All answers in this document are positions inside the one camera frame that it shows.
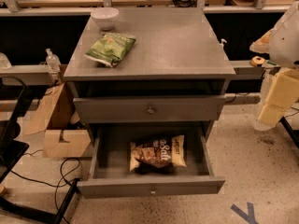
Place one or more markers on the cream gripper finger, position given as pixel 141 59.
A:
pixel 284 90
pixel 270 115

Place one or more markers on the black stand frame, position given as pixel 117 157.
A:
pixel 12 150

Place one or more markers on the closed grey top drawer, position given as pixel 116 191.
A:
pixel 149 108

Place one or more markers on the grey drawer cabinet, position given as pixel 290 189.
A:
pixel 176 53

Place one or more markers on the black tripod leg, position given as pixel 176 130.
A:
pixel 294 134

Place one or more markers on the small white pump bottle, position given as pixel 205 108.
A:
pixel 223 43

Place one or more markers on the open grey middle drawer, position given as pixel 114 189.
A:
pixel 111 176

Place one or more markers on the cardboard box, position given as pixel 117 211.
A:
pixel 53 118

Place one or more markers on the white bowl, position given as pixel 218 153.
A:
pixel 105 17

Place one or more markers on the clear plastic bottle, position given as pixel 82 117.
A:
pixel 52 61

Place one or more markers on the brown chip bag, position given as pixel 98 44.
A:
pixel 158 152

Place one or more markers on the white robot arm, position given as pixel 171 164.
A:
pixel 281 43

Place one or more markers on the green chip bag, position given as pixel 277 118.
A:
pixel 110 49

